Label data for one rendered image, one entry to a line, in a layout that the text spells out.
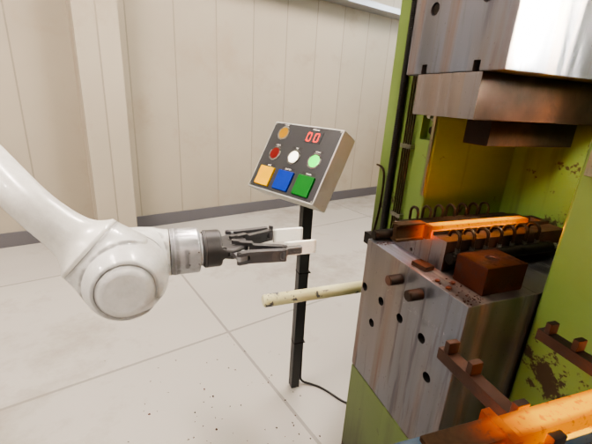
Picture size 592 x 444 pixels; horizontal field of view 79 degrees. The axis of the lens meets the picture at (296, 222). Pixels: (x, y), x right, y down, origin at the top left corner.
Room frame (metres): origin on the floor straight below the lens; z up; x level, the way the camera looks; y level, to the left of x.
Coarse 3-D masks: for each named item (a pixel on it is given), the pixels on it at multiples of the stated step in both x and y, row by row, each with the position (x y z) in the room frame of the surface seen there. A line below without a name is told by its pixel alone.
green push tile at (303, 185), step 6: (300, 174) 1.23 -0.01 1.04; (300, 180) 1.22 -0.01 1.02; (306, 180) 1.21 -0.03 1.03; (312, 180) 1.19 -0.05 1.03; (294, 186) 1.22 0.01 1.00; (300, 186) 1.20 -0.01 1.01; (306, 186) 1.19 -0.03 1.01; (312, 186) 1.18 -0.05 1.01; (294, 192) 1.20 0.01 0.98; (300, 192) 1.19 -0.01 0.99; (306, 192) 1.18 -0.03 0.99
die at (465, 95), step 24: (456, 72) 0.85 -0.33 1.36; (480, 72) 0.79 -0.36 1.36; (432, 96) 0.91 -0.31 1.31; (456, 96) 0.84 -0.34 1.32; (480, 96) 0.79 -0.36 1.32; (504, 96) 0.82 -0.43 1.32; (528, 96) 0.84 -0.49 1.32; (552, 96) 0.87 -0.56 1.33; (576, 96) 0.90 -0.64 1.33; (504, 120) 0.82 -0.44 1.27; (528, 120) 0.85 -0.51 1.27; (552, 120) 0.88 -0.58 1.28; (576, 120) 0.91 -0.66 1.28
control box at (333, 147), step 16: (288, 128) 1.41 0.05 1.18; (304, 128) 1.36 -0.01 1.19; (320, 128) 1.31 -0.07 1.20; (272, 144) 1.41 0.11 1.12; (288, 144) 1.36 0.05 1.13; (304, 144) 1.31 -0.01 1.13; (320, 144) 1.27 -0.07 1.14; (336, 144) 1.23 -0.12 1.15; (352, 144) 1.28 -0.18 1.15; (272, 160) 1.36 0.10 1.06; (288, 160) 1.31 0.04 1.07; (304, 160) 1.27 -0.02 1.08; (320, 160) 1.23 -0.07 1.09; (336, 160) 1.22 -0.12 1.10; (272, 176) 1.32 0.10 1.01; (320, 176) 1.19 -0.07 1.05; (336, 176) 1.22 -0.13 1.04; (272, 192) 1.28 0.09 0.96; (288, 192) 1.23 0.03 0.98; (320, 192) 1.17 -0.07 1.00; (320, 208) 1.17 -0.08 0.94
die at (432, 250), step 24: (456, 216) 1.05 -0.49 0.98; (480, 216) 1.03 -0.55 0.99; (504, 216) 1.05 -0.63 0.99; (528, 216) 1.03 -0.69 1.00; (432, 240) 0.83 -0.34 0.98; (456, 240) 0.80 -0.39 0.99; (480, 240) 0.83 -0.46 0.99; (504, 240) 0.86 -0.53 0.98; (528, 240) 0.89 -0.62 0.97; (552, 240) 0.93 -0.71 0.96; (432, 264) 0.82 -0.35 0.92
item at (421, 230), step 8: (512, 216) 0.99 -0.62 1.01; (520, 216) 0.99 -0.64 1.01; (400, 224) 0.82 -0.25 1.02; (408, 224) 0.82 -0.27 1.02; (416, 224) 0.83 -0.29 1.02; (424, 224) 0.84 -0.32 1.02; (432, 224) 0.87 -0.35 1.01; (440, 224) 0.87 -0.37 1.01; (448, 224) 0.88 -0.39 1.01; (456, 224) 0.88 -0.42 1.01; (464, 224) 0.89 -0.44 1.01; (472, 224) 0.90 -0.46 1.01; (480, 224) 0.91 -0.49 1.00; (488, 224) 0.92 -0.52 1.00; (496, 224) 0.93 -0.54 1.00; (400, 232) 0.82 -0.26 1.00; (408, 232) 0.83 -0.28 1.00; (416, 232) 0.84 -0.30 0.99; (424, 232) 0.84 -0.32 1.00; (400, 240) 0.82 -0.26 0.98; (408, 240) 0.82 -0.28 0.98
